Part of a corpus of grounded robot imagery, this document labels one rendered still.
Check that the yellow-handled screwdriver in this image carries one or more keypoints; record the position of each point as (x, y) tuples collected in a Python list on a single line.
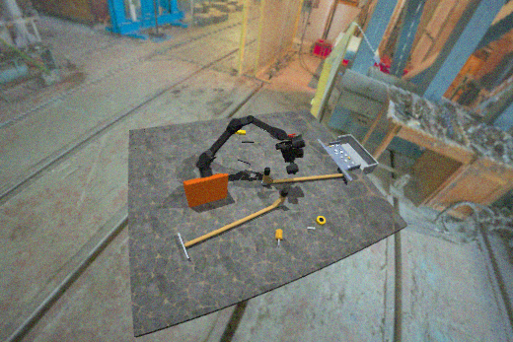
[(278, 235)]

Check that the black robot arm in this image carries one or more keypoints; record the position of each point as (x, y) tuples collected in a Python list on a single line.
[(235, 125)]

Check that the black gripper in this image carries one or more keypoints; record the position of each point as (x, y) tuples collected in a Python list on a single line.
[(292, 168)]

